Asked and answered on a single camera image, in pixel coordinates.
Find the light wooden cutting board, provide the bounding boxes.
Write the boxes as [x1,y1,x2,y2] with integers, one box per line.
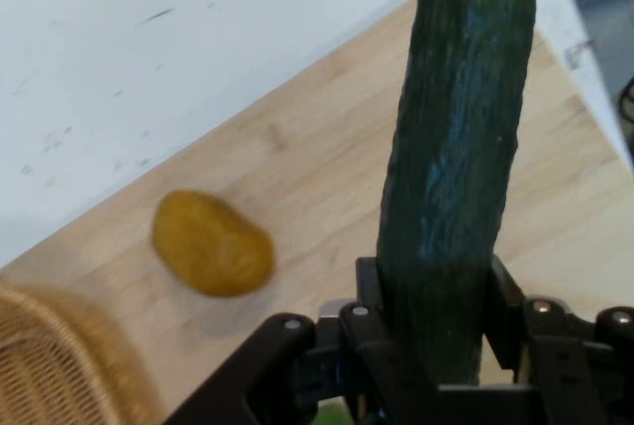
[0,0,634,425]

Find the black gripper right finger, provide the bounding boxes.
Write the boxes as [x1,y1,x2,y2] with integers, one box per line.
[482,254,634,425]

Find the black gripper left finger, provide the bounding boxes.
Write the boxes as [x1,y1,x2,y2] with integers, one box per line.
[162,256,441,425]

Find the woven wicker basket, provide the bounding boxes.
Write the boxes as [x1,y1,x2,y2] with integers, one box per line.
[0,281,164,425]

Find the yellow potato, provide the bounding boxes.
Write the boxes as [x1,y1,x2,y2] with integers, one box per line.
[152,189,276,298]

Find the long dark green cucumber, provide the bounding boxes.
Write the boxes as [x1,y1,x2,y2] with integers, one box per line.
[374,0,544,389]

